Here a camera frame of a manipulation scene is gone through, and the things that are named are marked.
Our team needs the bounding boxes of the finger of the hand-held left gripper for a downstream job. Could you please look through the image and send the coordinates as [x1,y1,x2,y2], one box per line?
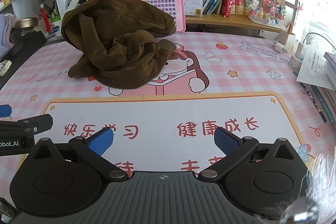
[0,114,54,136]
[0,105,13,121]

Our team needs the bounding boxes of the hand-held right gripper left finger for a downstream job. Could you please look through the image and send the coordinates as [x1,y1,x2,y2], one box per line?
[31,127,128,179]

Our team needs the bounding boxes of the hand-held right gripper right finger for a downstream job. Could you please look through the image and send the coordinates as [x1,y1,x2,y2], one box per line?
[197,127,300,179]

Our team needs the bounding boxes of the brown pants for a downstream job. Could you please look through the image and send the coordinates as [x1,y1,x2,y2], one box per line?
[62,0,177,90]

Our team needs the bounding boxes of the white wristwatch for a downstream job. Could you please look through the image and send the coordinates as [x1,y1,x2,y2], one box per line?
[0,60,12,77]

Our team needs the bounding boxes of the pink checked desk mat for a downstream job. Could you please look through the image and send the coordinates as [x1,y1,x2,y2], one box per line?
[0,30,331,214]

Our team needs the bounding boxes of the purple cloth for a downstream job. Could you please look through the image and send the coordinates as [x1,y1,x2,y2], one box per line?
[0,13,18,57]

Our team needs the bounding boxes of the brass bowl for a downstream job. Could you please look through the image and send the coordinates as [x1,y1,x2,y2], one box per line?
[15,17,39,31]

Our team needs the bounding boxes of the white pen pot green lid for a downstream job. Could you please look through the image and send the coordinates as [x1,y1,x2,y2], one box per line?
[49,15,63,39]

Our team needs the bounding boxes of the red tassel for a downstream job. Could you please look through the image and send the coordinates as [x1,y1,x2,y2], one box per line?
[39,7,52,32]

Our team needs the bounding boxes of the fluffy grey sleeve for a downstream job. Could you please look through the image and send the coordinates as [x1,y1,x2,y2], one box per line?
[281,145,336,224]

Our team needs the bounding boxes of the stack of notebooks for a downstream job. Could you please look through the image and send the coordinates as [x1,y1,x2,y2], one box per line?
[299,52,336,124]

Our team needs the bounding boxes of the white printed paper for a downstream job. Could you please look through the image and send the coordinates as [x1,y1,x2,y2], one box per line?
[297,46,336,90]

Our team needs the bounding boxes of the white power adapter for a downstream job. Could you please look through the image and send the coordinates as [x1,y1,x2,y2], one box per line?
[296,42,311,60]

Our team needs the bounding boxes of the white label box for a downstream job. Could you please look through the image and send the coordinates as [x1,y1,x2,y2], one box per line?
[183,0,203,17]

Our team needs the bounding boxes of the thick red dictionary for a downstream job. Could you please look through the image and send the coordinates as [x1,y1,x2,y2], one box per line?
[220,0,237,18]

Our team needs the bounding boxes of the colourful flower ornament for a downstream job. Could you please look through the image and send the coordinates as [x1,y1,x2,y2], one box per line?
[248,0,287,30]

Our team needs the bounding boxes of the grey cable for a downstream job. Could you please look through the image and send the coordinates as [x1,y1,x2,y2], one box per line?
[304,32,336,49]

